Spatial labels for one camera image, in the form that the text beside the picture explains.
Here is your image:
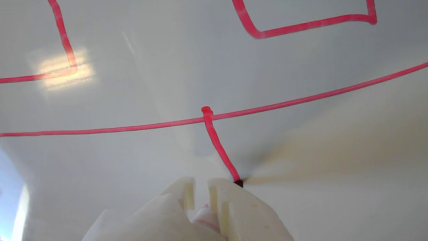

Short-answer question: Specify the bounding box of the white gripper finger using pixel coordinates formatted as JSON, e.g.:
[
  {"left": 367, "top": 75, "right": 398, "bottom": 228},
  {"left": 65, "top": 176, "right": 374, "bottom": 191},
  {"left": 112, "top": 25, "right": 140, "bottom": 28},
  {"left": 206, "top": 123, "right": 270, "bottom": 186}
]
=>
[
  {"left": 207, "top": 178, "right": 295, "bottom": 241},
  {"left": 82, "top": 177, "right": 202, "bottom": 241}
]

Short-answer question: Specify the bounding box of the red whiteboard marker pen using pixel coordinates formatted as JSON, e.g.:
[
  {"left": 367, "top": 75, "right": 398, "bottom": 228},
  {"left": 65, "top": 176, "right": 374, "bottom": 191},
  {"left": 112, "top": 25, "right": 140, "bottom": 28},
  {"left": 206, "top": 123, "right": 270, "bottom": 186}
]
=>
[{"left": 191, "top": 180, "right": 244, "bottom": 236}]

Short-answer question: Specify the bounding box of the white whiteboard with aluminium frame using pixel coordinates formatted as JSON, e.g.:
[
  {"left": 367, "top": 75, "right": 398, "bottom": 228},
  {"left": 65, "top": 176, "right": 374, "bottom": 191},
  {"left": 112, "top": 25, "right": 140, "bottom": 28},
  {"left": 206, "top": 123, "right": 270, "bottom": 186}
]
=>
[{"left": 0, "top": 0, "right": 428, "bottom": 241}]

